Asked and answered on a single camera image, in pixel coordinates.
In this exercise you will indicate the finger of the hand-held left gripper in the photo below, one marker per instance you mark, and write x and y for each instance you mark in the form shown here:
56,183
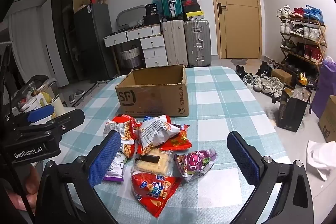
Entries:
39,113
68,119

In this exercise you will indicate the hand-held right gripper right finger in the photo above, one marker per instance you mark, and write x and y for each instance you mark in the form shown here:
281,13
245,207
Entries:
244,158

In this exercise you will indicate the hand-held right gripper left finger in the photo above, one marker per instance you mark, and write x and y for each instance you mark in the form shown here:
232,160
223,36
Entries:
105,155

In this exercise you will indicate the white purple snack packet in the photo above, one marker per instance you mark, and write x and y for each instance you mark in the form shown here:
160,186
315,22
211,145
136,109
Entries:
116,169

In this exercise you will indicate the orange noodle packet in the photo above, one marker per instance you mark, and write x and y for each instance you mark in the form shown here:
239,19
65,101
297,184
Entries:
128,148

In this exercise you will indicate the red white noodle packet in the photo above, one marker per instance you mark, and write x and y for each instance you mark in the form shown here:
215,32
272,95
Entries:
123,127

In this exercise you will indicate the clear cracker packet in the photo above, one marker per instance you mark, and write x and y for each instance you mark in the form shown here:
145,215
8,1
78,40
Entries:
155,163

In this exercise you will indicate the white noodle snack packet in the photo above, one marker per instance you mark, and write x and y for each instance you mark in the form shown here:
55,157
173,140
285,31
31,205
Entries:
155,134

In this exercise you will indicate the red cone snack packet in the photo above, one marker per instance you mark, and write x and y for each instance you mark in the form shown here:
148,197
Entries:
152,187

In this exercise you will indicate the brown cardboard box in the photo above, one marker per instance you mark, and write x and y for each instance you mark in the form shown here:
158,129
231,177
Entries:
152,100

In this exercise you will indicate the person's left hand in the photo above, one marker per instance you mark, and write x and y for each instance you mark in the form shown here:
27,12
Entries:
30,179

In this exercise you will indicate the white kettle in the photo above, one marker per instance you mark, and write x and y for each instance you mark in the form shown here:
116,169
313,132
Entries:
34,104

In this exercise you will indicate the cream cup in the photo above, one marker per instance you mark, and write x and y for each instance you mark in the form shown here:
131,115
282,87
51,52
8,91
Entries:
57,107

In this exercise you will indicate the grey slipper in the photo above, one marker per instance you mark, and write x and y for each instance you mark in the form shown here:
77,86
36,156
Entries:
72,99
80,93

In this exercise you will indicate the black paper bag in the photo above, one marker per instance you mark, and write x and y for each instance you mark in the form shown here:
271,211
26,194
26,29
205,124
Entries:
292,113

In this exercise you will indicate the white plastic bag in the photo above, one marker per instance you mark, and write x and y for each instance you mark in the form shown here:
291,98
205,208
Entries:
321,158

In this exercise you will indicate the pile of sneakers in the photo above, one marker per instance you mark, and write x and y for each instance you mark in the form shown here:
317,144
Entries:
267,82

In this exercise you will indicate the dark grey refrigerator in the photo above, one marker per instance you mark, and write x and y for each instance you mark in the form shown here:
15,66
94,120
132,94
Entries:
94,43

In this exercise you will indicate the dark wardrobe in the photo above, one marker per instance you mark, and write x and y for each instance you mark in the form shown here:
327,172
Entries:
63,29

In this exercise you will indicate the woven laundry basket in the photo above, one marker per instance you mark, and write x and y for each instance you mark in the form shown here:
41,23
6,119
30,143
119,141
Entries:
131,57

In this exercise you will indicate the small cardboard box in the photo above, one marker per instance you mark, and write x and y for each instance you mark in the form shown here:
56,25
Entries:
282,77

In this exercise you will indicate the printed cardboard box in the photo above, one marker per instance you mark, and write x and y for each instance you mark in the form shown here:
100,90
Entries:
328,121

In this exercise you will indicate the grey doormat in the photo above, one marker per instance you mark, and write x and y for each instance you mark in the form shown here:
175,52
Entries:
239,61

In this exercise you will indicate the white desk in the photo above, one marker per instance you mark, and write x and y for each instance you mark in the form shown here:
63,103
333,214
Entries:
134,33

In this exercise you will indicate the white drawer cabinet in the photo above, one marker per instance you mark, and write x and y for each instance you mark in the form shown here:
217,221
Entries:
154,52

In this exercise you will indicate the purple bag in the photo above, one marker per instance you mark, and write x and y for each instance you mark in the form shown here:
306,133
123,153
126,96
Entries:
326,82

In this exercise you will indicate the oval mirror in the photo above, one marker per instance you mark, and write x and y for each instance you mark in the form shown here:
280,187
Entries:
128,16

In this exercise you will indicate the silver suitcase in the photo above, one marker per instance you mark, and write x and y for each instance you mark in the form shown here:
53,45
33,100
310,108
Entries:
197,43

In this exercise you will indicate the yellow wooden door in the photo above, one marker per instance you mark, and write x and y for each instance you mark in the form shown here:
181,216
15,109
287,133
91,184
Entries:
236,29

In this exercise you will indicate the black storage box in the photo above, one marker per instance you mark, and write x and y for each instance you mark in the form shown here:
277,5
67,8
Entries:
151,20

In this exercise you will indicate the beige suitcase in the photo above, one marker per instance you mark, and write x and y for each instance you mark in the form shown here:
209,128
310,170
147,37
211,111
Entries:
174,43

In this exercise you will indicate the wooden shoe rack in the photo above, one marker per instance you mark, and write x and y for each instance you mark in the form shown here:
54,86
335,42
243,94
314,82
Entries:
316,43

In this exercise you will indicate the shoe rack with shoes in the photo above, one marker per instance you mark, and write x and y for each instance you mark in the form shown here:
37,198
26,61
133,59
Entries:
309,32

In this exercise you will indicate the black yellow shoe box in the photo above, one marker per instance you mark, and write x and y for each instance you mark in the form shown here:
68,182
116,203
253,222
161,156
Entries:
194,15

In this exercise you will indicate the teal suitcase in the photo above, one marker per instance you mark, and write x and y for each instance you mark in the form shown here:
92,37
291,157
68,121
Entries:
168,1

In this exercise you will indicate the red black shoe box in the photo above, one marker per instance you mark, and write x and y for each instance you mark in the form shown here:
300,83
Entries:
190,6

